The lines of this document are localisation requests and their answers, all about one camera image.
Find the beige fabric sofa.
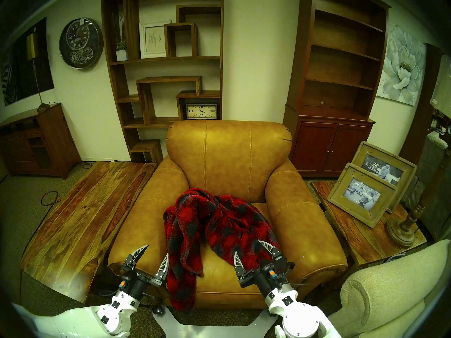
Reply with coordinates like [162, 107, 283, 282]
[328, 239, 451, 338]

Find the dark wood media cabinet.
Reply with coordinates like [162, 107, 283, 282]
[0, 102, 82, 179]

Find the tan leather armchair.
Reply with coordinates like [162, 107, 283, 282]
[107, 120, 348, 309]

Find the cherry wood bookcase hutch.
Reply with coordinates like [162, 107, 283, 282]
[283, 0, 391, 177]

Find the tall dark wood cabinet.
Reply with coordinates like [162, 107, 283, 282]
[399, 43, 445, 165]

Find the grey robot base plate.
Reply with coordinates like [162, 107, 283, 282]
[152, 306, 279, 338]

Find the turned wooden lamp base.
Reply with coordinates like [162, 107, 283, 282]
[387, 158, 451, 248]

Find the rustic wooden side table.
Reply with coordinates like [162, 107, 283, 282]
[311, 180, 427, 267]

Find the large beige picture frame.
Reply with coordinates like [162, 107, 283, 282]
[352, 141, 418, 213]

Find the open wooden shelf unit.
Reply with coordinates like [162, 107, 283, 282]
[101, 0, 224, 164]

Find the distant shelf with books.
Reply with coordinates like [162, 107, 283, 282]
[428, 108, 451, 135]

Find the pale lampshade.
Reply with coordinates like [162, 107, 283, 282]
[430, 55, 451, 119]

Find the gold shade table lamp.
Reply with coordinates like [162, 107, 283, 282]
[26, 32, 50, 112]

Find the dark zebra wall art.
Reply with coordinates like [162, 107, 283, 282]
[0, 17, 55, 107]

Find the long wooden coffee table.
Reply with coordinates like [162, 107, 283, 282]
[19, 161, 157, 303]

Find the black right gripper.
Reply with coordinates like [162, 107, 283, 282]
[234, 240, 295, 296]

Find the round dark wall clock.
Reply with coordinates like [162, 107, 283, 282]
[59, 18, 104, 69]

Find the small potted plant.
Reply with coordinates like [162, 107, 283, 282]
[112, 13, 129, 62]

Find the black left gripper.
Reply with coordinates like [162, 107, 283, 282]
[119, 245, 170, 302]

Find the rectangular mantel clock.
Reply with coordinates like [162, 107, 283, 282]
[186, 103, 218, 120]

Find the white flower painting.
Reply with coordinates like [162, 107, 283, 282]
[376, 23, 427, 106]

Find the grey upholstered chair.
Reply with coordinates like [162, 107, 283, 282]
[405, 131, 451, 241]

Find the small beige picture frame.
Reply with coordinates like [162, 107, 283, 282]
[327, 163, 399, 228]

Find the red black plaid blanket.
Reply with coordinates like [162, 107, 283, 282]
[163, 188, 282, 312]

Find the white framed certificate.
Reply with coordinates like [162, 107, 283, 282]
[139, 20, 172, 59]

